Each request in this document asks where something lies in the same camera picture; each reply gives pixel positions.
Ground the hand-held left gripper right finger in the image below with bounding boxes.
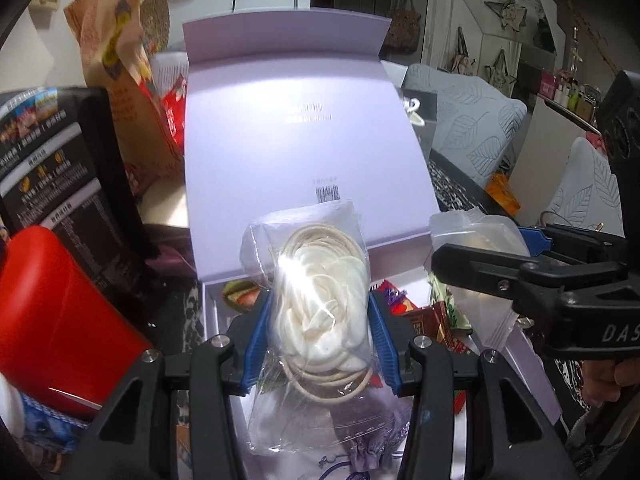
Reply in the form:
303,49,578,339
367,290,576,480

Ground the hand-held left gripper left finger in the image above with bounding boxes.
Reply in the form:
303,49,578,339
65,290,276,480

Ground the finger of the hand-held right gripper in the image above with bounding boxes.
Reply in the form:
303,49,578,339
431,243,631,311
517,225,628,266

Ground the clear plastic bag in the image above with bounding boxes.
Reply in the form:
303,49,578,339
429,210,531,351

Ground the green snack packet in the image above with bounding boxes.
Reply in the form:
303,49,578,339
432,280,473,332

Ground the small brown snack packet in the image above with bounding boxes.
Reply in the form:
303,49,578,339
405,302,457,347

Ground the purple drawstring pouch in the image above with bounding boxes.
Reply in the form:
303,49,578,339
320,390,416,480

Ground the lavender gift box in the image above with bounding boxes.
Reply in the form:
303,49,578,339
182,15,563,480

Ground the person's right hand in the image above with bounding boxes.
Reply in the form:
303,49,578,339
582,357,640,408

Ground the orange plastic bag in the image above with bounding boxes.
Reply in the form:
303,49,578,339
485,172,521,216

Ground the light blue covered chair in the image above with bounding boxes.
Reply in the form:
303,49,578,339
545,137,626,231
402,63,528,188

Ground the white counter cabinet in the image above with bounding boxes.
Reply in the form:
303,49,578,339
510,95,608,221

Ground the dark purple cloth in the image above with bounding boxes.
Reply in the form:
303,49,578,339
145,225,198,281

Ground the grey white box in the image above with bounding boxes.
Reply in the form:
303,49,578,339
400,92,438,151

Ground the row of cosmetic bottles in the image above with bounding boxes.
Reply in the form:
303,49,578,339
540,72,601,116

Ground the white cup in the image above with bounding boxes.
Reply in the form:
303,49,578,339
402,97,426,126

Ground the cream tote bag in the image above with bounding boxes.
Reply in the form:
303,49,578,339
482,50,511,98
450,27,476,76

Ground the red plastic canister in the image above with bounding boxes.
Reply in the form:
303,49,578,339
0,225,151,406

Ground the floral tote bag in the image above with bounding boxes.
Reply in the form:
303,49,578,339
390,0,418,53

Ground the blue tablet tube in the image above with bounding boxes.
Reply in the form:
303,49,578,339
0,375,25,441

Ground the red white snack bag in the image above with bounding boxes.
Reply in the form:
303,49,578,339
140,72,188,146

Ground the black printed food pouch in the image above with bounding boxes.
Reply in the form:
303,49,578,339
0,87,161,286

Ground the brown paper bag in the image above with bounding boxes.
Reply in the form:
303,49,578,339
64,0,186,181

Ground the white fridge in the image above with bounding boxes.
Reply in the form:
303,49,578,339
165,0,311,51

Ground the round woven trivet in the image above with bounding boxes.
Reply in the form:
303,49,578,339
140,0,172,48

